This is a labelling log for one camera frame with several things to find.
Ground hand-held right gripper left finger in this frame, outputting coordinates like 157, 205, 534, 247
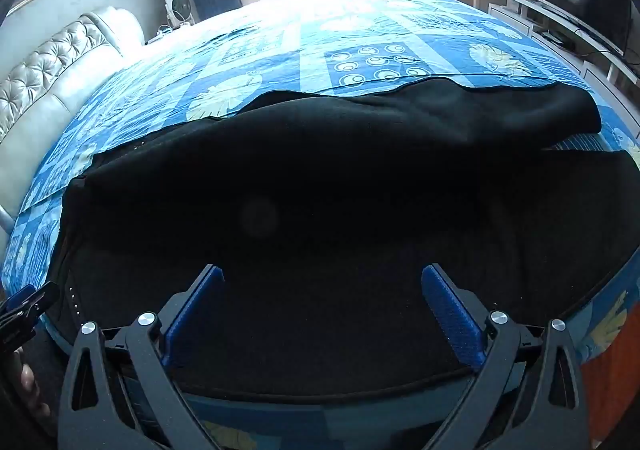
57, 264, 226, 450

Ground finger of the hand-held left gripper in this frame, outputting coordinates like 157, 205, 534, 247
0, 280, 59, 348

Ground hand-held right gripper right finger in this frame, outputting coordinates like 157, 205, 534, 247
421, 264, 594, 450

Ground black pants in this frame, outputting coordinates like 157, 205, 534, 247
47, 78, 640, 406

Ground person's left hand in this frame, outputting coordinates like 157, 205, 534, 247
15, 349, 52, 426

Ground orange cloth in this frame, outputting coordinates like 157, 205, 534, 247
581, 323, 640, 447

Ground cream tufted leather headboard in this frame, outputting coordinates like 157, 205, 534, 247
0, 5, 147, 241

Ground blue patterned bedsheet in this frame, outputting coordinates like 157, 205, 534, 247
0, 0, 640, 450

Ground white fan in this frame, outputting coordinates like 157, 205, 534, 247
164, 0, 195, 30

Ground white television stand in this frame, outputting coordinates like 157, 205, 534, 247
489, 0, 640, 98

